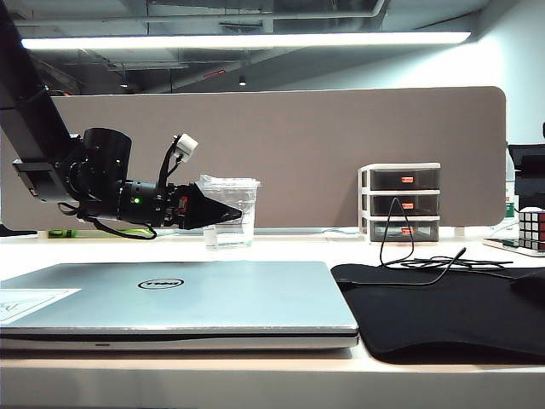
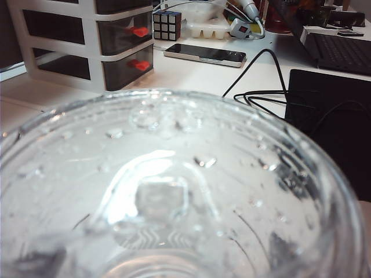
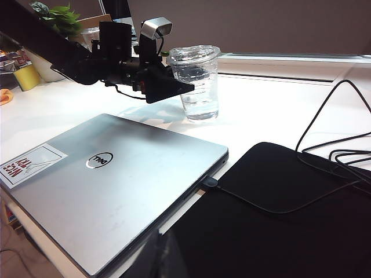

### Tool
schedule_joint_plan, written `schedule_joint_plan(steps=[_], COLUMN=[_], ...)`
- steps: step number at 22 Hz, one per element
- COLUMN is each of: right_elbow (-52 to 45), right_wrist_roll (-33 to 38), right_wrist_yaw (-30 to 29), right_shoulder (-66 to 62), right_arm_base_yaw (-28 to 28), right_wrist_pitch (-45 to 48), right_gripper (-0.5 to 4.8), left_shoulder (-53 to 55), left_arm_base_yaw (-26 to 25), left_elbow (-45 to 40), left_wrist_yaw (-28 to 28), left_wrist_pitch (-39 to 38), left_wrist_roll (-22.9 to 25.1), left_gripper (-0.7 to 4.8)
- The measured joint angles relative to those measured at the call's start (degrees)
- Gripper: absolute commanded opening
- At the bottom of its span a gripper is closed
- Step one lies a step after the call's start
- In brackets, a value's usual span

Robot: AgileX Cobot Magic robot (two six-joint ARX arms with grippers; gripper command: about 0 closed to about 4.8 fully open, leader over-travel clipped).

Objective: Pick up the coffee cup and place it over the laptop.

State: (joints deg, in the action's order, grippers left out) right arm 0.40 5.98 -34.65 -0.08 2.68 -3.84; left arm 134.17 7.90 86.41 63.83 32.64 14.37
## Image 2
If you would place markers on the clear plastic cup with lid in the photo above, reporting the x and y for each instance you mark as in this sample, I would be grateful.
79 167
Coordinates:
185 188

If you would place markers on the black open laptop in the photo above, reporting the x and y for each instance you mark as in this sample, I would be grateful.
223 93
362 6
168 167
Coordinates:
339 49

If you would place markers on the black mouse pad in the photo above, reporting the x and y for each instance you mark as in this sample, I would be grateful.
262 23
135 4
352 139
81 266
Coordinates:
327 139

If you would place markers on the brown fabric desk divider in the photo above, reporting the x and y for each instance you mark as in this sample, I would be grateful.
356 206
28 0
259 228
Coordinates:
10 34

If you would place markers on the white three-drawer desk organizer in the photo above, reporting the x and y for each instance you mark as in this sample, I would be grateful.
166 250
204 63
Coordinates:
92 58

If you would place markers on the white switch with red button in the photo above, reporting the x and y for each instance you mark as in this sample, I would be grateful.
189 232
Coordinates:
240 29

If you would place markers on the dark red container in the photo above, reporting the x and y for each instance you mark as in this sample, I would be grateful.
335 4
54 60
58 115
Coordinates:
276 17

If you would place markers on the black smartphone with silver edge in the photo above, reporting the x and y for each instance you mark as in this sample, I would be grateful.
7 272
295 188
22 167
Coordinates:
203 53

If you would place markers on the Rubik's cube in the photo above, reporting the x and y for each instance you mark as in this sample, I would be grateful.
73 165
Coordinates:
166 26

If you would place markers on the white ice cube tray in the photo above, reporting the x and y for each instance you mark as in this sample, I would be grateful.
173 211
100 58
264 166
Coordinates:
203 26

